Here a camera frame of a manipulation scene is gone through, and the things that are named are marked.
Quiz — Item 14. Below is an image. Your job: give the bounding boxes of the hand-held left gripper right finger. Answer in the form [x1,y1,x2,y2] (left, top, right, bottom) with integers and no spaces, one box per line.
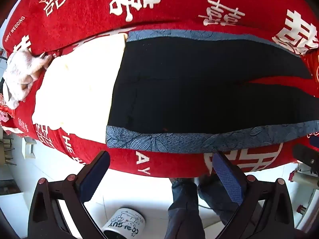
[212,151,296,239]

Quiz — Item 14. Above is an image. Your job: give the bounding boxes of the white printed bucket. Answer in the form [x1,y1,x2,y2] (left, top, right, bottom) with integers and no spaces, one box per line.
[102,207,146,239]

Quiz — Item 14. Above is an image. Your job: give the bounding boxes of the black pants with blue trim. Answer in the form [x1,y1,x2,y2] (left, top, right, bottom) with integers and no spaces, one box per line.
[106,29,319,153]

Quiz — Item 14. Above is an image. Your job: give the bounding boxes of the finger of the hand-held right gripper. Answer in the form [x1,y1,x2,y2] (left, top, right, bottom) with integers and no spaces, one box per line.
[293,143,319,175]

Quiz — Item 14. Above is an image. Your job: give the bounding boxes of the person's jeans leg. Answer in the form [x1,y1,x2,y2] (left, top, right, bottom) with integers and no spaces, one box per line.
[198,174,240,226]
[164,178,206,239]

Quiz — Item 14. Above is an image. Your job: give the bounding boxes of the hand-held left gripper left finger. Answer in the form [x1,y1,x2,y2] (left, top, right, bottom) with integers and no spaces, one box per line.
[27,151,111,239]

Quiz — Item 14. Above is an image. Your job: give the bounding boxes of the red patterned pillow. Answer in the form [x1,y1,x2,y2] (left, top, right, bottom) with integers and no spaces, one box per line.
[0,93,16,130]

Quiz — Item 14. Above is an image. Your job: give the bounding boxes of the white plush toy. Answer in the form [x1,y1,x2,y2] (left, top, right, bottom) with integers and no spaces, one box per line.
[3,48,52,110]

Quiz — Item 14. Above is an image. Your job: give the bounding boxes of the cream cloth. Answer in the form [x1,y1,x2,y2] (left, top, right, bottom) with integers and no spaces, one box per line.
[32,33,127,144]

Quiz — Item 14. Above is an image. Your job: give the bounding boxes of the red printed blanket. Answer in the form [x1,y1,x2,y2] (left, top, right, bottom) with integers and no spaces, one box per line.
[2,0,319,178]

